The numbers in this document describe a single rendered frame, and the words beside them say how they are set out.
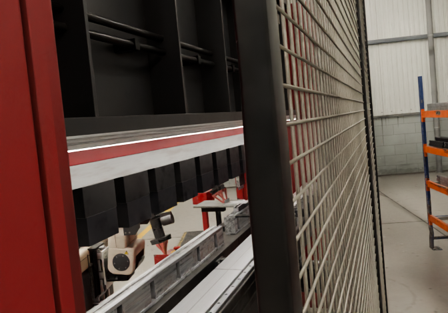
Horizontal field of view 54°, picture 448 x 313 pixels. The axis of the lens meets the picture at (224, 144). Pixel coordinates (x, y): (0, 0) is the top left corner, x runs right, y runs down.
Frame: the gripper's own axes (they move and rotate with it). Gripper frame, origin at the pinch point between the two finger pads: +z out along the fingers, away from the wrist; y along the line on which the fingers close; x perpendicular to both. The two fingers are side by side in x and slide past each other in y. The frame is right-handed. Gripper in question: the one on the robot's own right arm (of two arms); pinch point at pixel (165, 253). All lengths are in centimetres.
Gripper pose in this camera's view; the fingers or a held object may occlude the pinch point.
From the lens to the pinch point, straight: 246.6
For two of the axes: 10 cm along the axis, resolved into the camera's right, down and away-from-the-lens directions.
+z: 3.0, 9.5, -0.2
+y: 9.0, -2.9, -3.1
